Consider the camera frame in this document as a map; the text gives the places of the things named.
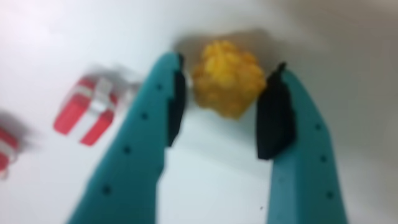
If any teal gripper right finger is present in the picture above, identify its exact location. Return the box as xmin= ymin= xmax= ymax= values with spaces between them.
xmin=255 ymin=62 xmax=349 ymax=224

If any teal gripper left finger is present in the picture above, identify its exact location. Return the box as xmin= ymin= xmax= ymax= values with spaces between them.
xmin=67 ymin=52 xmax=187 ymax=224

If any red cube with white cross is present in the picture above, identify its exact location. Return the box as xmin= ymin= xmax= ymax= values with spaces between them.
xmin=52 ymin=76 xmax=121 ymax=147

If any yellow brick cube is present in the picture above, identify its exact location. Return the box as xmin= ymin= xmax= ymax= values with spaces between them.
xmin=191 ymin=39 xmax=267 ymax=120

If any red white striped cube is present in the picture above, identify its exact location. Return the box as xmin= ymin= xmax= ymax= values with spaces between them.
xmin=0 ymin=126 xmax=19 ymax=180

